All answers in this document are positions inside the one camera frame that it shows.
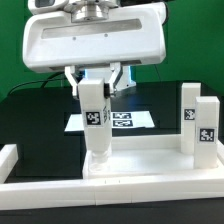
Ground white desk top tray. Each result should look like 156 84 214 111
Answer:
81 133 224 181

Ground black cable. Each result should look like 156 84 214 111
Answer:
7 71 66 97

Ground fiducial marker sheet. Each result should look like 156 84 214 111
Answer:
65 111 155 132

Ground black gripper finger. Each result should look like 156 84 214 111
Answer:
64 65 78 99
104 62 123 98

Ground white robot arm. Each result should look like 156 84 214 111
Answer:
22 0 168 97

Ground white left fence piece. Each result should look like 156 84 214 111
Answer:
0 144 18 184

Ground white front fence rail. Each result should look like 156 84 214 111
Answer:
0 177 224 211

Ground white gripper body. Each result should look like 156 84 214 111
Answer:
23 2 166 73

